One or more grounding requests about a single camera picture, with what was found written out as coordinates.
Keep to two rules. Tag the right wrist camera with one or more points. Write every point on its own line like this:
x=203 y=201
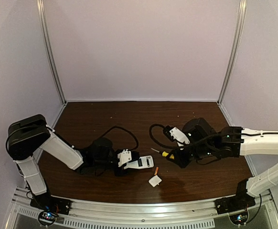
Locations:
x=175 y=134

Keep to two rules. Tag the white red remote control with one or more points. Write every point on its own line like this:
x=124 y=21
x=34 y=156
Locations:
x=141 y=163

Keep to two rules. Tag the front aluminium rail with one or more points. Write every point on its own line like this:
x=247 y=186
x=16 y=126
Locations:
x=83 y=214

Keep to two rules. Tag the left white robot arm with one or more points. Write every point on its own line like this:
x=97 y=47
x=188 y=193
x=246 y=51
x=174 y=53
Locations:
x=33 y=133

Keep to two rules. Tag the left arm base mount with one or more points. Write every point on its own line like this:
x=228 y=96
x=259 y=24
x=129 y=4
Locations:
x=51 y=208

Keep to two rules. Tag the aluminium frame post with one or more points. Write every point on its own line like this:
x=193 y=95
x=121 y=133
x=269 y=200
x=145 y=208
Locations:
x=239 y=27
x=49 y=52

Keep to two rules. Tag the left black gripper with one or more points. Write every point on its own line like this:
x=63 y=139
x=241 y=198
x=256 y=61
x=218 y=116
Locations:
x=121 y=170

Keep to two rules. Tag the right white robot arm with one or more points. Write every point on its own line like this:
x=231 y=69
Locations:
x=257 y=142

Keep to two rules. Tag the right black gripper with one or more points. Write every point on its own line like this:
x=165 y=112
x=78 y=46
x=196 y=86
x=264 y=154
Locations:
x=179 y=161

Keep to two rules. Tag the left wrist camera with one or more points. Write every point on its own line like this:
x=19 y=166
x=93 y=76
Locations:
x=128 y=159

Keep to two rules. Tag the orange battery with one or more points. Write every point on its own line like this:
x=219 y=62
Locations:
x=156 y=171

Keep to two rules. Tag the white battery cover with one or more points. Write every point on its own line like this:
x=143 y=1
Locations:
x=155 y=181

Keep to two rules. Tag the left aluminium frame post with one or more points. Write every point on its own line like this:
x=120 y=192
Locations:
x=49 y=52

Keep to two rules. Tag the right aluminium frame post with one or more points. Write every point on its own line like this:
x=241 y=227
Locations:
x=239 y=27

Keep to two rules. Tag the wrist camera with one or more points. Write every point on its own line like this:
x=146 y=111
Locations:
x=128 y=159
x=175 y=134

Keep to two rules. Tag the yellow handled screwdriver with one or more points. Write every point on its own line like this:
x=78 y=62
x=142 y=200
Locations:
x=163 y=153

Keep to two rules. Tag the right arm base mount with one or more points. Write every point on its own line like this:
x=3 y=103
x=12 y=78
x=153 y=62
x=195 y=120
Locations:
x=240 y=201

